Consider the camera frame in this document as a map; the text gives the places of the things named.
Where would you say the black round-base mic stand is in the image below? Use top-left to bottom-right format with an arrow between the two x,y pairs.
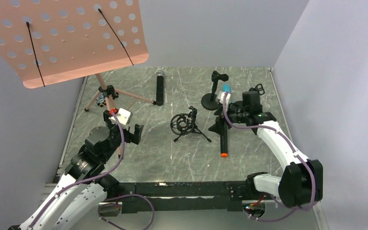
201,70 -> 229,111

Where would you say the black shock mount tripod stand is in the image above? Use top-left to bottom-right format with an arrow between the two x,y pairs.
170,106 -> 212,142

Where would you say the black microphone silver grille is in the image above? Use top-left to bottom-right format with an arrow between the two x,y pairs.
156,69 -> 165,106

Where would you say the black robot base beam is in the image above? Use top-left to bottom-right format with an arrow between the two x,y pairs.
101,178 -> 265,214

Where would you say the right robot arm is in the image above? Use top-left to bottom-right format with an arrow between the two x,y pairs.
209,91 -> 323,209

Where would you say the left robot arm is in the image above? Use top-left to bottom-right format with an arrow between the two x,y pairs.
9,108 -> 143,230

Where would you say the pink perforated music stand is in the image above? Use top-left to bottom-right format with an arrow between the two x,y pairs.
0,0 -> 157,156

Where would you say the black microphone orange end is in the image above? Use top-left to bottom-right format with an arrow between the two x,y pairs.
218,117 -> 229,158

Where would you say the blue microphone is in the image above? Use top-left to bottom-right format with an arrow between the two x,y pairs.
222,84 -> 231,93

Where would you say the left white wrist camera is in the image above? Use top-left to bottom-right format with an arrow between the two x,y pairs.
115,108 -> 133,125

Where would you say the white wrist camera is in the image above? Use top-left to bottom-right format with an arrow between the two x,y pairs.
215,91 -> 231,104
115,108 -> 133,125

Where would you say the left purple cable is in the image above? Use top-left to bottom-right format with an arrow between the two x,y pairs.
28,109 -> 155,230

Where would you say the purple cable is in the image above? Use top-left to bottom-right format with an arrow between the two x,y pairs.
28,109 -> 155,230
222,92 -> 318,223

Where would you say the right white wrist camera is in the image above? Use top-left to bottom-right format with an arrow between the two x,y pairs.
215,91 -> 231,104

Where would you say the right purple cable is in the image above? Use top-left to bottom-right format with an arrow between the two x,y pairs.
222,92 -> 318,223

